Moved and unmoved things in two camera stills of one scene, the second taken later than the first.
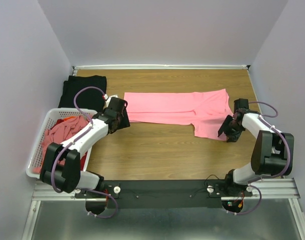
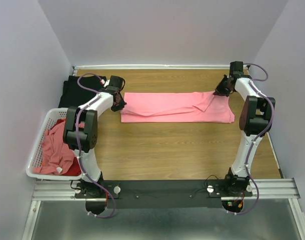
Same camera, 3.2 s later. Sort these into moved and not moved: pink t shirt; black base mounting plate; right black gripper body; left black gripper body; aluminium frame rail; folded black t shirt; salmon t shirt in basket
Moved: right black gripper body; left black gripper body; pink t shirt
Not moved: folded black t shirt; aluminium frame rail; salmon t shirt in basket; black base mounting plate
